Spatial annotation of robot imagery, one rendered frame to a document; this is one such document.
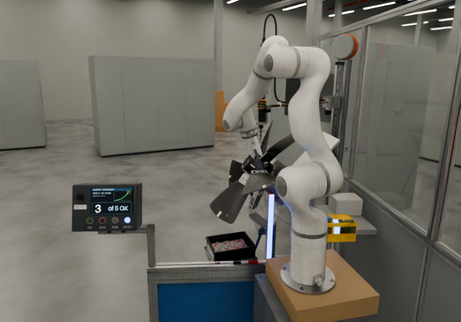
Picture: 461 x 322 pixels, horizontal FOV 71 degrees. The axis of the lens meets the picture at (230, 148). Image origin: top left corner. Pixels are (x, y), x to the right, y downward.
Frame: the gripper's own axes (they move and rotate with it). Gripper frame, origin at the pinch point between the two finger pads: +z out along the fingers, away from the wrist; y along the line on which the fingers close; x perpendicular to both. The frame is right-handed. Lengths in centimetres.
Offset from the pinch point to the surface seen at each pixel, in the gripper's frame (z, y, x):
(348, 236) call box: 37, -20, -28
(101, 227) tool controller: -2, -20, 70
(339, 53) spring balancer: -34, 62, -75
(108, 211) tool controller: -7, -18, 66
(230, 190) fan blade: 18.7, 28.5, 16.6
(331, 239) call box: 36.0, -19.6, -19.7
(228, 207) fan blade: 25.0, 21.9, 20.4
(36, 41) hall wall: -314, 1088, 522
